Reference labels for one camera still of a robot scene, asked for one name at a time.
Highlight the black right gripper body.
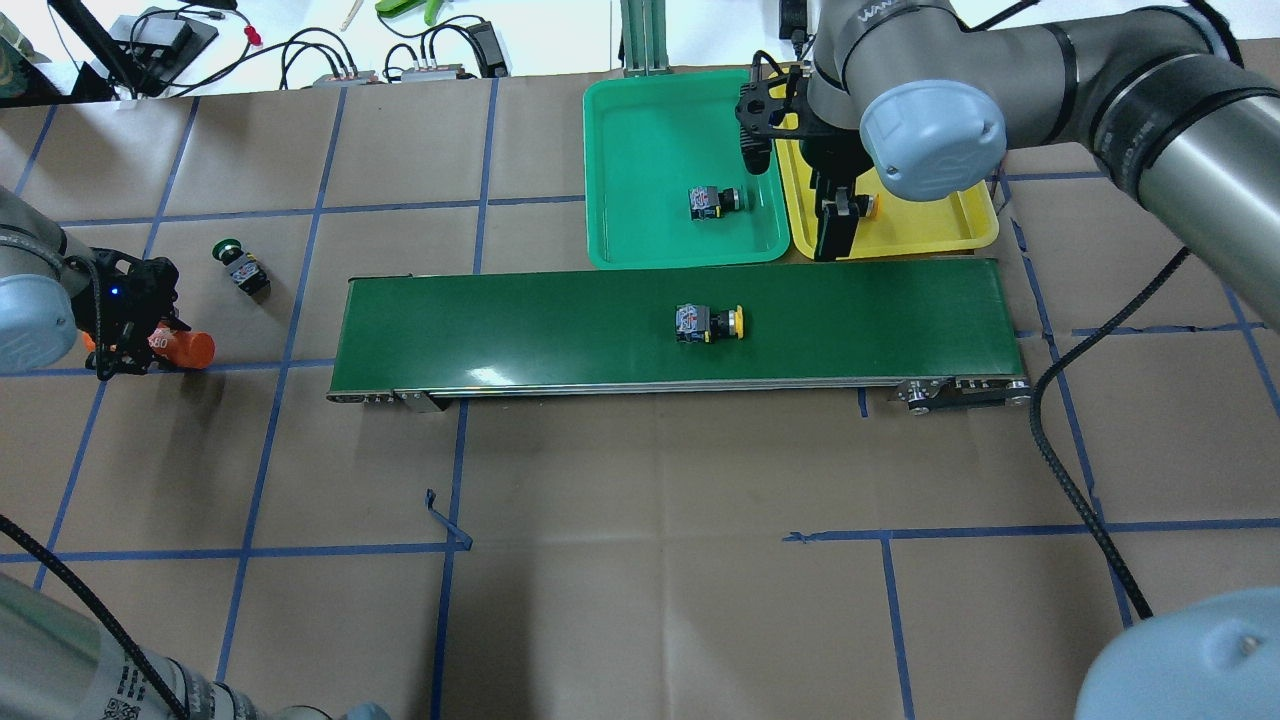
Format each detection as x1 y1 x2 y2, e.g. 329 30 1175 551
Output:
736 67 870 201

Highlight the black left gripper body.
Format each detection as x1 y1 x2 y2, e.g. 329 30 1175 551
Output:
68 252 189 382

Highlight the green push button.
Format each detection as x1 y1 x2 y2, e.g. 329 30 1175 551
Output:
211 238 271 296
687 184 746 222

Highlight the yellow push button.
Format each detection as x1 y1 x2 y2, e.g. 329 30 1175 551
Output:
851 193 881 219
675 304 745 345

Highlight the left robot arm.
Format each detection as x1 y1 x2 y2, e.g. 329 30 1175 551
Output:
3 214 436 719

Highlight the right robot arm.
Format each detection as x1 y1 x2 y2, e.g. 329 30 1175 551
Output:
736 1 1279 719

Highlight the yellow plastic tray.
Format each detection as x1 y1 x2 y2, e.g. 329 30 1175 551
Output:
774 140 1000 261

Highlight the green plastic tray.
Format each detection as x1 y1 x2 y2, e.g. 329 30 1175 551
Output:
582 69 791 270

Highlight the green conveyor belt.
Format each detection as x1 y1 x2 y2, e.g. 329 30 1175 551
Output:
326 258 1030 414

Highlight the black power adapter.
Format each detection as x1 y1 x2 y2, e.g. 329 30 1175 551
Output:
466 20 509 78

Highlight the green grabber tool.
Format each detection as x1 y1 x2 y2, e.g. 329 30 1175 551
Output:
374 1 485 36

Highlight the aluminium frame post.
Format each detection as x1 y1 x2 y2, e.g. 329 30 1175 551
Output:
620 0 672 77

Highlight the black corrugated cable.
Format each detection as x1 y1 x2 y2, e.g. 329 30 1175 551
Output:
1030 245 1196 621

